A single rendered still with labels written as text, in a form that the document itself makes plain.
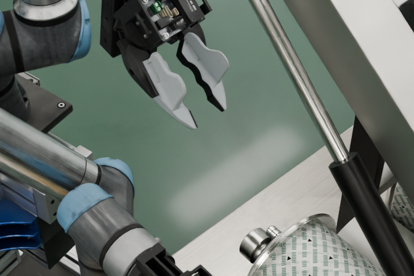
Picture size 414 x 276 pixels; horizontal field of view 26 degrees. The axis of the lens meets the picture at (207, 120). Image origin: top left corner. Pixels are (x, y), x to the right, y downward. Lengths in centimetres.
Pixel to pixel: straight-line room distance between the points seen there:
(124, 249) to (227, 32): 211
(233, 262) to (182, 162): 135
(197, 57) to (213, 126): 186
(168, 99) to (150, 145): 184
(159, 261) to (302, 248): 23
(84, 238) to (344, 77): 81
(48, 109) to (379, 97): 142
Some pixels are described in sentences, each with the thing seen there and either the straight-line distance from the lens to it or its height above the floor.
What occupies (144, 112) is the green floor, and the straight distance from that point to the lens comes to 290.
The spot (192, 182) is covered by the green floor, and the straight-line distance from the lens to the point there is 270.
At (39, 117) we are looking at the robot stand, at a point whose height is 82.
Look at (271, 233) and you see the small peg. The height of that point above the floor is 126.
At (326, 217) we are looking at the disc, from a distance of 97.
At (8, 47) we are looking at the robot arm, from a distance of 163.
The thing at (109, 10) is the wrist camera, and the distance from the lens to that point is 99.
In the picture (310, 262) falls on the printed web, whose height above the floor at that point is 131.
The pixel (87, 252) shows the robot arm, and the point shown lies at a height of 111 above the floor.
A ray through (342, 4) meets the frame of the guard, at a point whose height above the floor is 182.
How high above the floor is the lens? 206
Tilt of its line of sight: 46 degrees down
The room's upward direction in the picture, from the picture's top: straight up
